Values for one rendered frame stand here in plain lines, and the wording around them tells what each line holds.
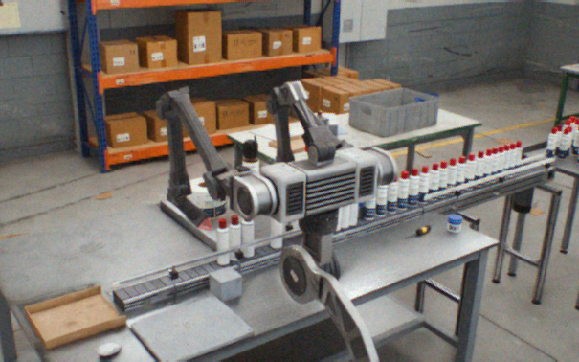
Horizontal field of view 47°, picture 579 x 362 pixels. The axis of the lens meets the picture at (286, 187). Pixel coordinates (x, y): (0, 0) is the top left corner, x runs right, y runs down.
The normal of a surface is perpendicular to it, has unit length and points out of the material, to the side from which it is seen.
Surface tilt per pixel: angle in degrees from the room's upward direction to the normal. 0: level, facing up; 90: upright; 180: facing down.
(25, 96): 90
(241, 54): 91
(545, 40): 90
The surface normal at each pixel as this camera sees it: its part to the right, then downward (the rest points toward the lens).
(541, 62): -0.83, 0.19
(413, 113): 0.61, 0.30
